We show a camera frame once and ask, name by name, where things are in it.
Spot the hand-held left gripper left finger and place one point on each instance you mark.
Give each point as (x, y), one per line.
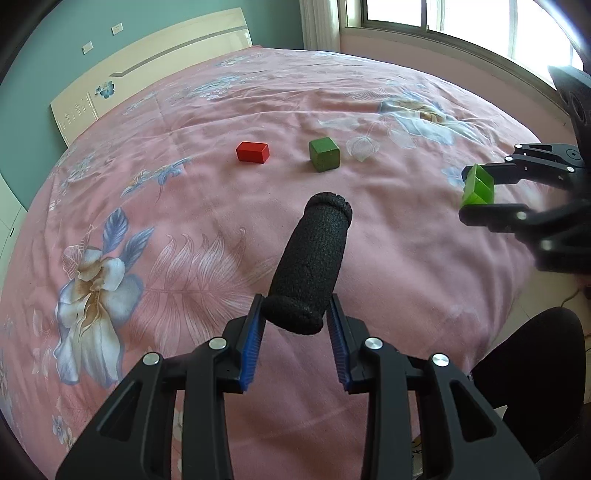
(251, 344)

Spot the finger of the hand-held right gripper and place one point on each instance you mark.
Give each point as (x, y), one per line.
(498, 216)
(540, 161)

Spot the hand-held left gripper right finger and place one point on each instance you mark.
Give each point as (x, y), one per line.
(339, 344)

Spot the light green block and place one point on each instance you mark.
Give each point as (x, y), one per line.
(475, 189)

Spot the black foam cylinder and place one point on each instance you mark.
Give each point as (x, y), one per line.
(309, 258)

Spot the window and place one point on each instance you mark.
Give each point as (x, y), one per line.
(461, 18)

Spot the person's right leg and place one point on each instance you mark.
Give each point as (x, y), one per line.
(545, 369)

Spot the pink floral blanket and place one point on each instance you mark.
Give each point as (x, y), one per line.
(184, 184)

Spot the dark green block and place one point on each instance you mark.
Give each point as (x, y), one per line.
(324, 154)

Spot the red block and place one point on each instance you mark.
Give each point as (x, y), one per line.
(251, 152)

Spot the cream curtain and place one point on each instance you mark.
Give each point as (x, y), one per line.
(323, 23)

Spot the cream wardrobe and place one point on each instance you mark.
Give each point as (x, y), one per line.
(7, 217)

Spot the cream wooden headboard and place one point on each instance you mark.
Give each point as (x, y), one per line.
(138, 69)

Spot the white wall socket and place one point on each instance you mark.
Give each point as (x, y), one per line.
(87, 47)
(117, 28)

